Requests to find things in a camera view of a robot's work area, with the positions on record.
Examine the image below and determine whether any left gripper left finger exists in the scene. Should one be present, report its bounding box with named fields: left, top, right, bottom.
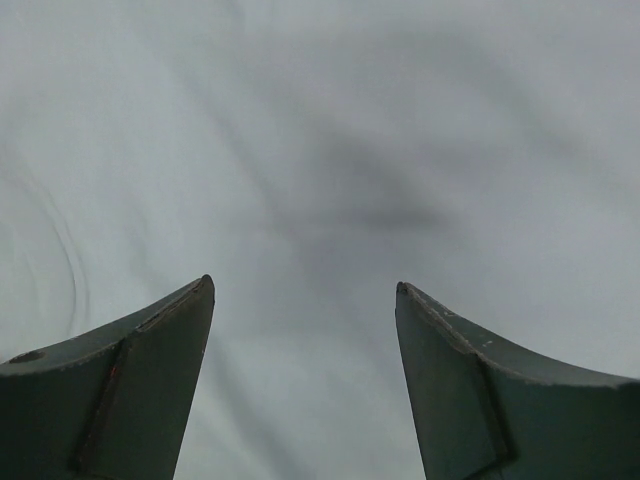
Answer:
left=1, top=275, right=215, bottom=480

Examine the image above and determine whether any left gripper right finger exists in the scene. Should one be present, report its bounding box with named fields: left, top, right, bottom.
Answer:
left=395, top=282, right=639, bottom=479

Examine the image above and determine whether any blue-grey t shirt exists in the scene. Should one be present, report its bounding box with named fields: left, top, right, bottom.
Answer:
left=1, top=1, right=639, bottom=479

